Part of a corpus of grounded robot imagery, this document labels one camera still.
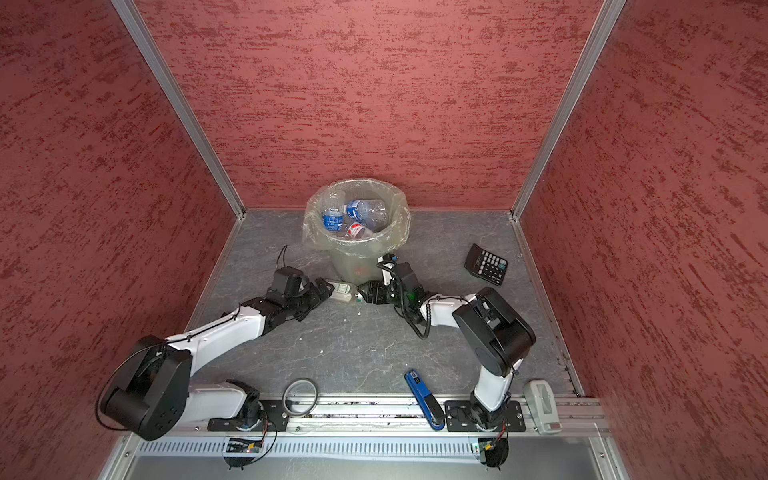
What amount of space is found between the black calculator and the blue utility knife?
1.37 ft

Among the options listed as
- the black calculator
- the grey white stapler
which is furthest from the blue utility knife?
the black calculator

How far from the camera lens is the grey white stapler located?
72cm

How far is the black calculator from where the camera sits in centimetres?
102

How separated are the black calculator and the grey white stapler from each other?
0.34m

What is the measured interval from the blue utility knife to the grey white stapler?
0.24m

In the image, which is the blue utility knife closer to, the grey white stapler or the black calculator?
the grey white stapler

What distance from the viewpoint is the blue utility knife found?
0.72 metres
